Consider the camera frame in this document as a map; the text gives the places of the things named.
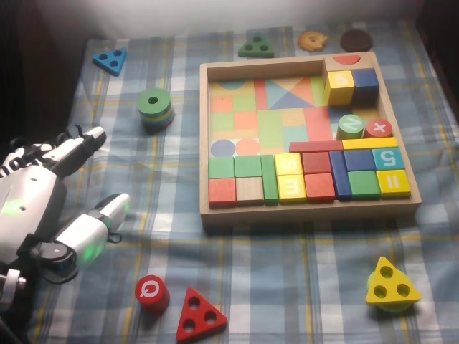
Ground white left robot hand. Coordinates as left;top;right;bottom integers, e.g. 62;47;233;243
0;123;132;285

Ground red cylinder block with Q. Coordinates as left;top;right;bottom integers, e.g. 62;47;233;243
134;274;171;315

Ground blue triangle block three holes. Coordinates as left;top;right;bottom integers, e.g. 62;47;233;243
92;46;128;77

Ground red triangle block three holes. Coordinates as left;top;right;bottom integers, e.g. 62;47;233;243
175;287;229;343

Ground green triangle block three holes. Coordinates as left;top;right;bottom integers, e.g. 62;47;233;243
237;34;275;59

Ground yellow triangle block three holes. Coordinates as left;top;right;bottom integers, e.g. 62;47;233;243
364;256;422;306

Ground blue plaid cloth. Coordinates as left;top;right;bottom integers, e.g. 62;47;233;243
27;19;459;344

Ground wooden tray with printed shapes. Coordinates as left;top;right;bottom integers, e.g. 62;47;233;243
199;51;422;236

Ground tan toy cookie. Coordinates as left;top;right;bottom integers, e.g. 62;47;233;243
297;30;329;53

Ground dark brown toy cookie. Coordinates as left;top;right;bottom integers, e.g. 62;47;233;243
339;28;373;53

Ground green wooden stacking ring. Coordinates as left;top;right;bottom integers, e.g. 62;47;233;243
136;87;173;118

